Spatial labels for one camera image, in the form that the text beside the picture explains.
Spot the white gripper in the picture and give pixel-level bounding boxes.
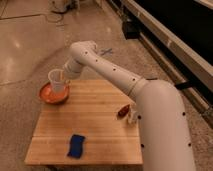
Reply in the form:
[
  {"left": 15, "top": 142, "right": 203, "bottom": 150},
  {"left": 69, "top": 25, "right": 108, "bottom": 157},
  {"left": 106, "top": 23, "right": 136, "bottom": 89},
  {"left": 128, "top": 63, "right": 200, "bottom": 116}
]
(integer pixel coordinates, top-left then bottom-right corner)
[{"left": 63, "top": 58, "right": 83, "bottom": 80}]

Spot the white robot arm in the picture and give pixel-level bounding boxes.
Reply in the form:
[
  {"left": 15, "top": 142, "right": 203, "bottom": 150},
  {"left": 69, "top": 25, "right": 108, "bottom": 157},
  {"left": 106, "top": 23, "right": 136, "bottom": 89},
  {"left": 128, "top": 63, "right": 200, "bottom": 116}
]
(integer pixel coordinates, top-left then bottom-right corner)
[{"left": 63, "top": 41, "right": 196, "bottom": 171}]

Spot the orange ceramic bowl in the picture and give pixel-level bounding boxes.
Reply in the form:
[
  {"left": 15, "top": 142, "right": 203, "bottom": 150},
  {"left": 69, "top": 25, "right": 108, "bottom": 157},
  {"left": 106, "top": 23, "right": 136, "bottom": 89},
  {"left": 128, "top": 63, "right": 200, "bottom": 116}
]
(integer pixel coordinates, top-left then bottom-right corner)
[{"left": 39, "top": 82, "right": 70, "bottom": 104}]

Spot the wooden table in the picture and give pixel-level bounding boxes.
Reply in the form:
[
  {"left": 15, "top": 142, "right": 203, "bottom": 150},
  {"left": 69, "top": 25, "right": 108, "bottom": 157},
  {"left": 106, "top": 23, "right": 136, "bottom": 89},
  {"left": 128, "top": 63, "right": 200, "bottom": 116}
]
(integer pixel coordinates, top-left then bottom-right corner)
[{"left": 25, "top": 80, "right": 142, "bottom": 166}]

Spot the small brown red object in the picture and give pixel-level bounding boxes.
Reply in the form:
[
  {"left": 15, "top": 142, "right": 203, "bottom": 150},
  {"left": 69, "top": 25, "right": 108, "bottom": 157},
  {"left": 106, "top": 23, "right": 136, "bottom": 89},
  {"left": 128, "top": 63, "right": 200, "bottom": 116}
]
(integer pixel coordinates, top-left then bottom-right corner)
[{"left": 117, "top": 105, "right": 130, "bottom": 118}]

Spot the black box on floor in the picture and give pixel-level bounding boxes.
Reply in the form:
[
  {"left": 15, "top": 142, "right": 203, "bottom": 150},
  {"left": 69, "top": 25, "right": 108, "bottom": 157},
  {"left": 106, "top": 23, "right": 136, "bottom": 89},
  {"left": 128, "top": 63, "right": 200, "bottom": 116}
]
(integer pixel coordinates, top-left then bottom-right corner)
[{"left": 122, "top": 22, "right": 140, "bottom": 39}]

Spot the white plastic bottle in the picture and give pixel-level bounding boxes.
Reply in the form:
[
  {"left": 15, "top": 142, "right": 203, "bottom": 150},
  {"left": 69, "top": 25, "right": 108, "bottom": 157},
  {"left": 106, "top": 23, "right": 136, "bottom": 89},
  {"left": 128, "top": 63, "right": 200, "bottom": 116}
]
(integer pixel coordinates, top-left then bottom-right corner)
[{"left": 127, "top": 104, "right": 138, "bottom": 124}]

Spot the blue sponge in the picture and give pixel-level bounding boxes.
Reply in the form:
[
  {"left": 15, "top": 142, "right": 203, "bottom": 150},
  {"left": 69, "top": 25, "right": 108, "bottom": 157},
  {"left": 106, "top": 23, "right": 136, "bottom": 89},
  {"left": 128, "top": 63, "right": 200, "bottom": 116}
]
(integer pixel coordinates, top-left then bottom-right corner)
[{"left": 67, "top": 134, "right": 85, "bottom": 159}]

